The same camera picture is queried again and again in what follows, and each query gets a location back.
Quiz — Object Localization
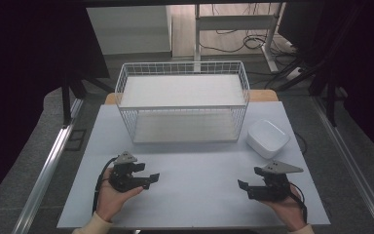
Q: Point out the hand-held gripper black cable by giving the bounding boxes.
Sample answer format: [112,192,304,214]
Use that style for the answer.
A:
[92,156,119,215]
[287,182,309,224]

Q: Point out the white cabinet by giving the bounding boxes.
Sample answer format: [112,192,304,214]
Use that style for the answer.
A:
[86,4,173,57]

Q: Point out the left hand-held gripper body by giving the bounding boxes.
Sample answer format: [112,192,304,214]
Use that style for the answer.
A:
[108,150,144,193]

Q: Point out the person's left hand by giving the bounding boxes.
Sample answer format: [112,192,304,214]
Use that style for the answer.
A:
[94,167,145,223]

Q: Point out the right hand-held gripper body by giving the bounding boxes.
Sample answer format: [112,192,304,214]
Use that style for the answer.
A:
[246,160,305,203]

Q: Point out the white table sheet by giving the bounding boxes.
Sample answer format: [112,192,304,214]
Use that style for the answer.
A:
[56,100,331,229]

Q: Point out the person's right hand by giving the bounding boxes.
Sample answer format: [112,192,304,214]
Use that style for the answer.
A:
[260,181,308,233]

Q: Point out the right hand-held gripper black cable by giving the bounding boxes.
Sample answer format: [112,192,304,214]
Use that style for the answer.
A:
[287,182,309,224]

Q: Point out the black floor cables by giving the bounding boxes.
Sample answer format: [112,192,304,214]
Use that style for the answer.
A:
[198,3,306,91]

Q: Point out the white square lidded box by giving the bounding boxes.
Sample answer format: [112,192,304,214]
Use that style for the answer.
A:
[245,118,291,161]

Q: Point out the black stand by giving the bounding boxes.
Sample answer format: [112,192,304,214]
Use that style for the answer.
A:
[275,3,371,129]
[58,73,115,129]

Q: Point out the white power strip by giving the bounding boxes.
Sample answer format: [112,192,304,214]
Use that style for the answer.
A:
[285,66,305,81]

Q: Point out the left hand-held gripper black cable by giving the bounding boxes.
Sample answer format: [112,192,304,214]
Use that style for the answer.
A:
[92,156,119,215]

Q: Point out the wooden table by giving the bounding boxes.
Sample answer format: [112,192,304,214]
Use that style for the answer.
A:
[104,89,280,105]

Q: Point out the aluminium rail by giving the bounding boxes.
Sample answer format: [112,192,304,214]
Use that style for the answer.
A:
[11,97,86,234]
[311,96,374,234]

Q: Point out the black rectangular floor frame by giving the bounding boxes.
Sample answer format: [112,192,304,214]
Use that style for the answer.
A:
[63,128,88,152]

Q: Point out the white wire two-tier rack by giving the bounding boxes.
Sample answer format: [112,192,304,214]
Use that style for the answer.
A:
[114,60,251,145]

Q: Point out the white metal desk frame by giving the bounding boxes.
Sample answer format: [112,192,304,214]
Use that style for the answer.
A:
[193,2,285,73]

